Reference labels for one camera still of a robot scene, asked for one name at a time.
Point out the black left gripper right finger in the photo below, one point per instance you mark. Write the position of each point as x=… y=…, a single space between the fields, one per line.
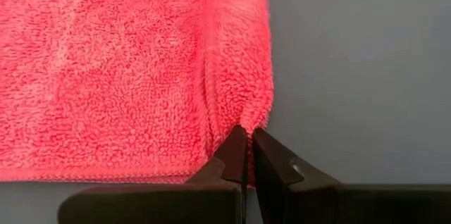
x=317 y=203

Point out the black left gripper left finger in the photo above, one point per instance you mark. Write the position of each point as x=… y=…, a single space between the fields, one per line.
x=197 y=203

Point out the grey table mat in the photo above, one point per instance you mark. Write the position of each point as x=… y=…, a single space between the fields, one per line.
x=370 y=76

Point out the pink terry towel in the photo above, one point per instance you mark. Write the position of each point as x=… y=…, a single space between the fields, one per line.
x=123 y=76

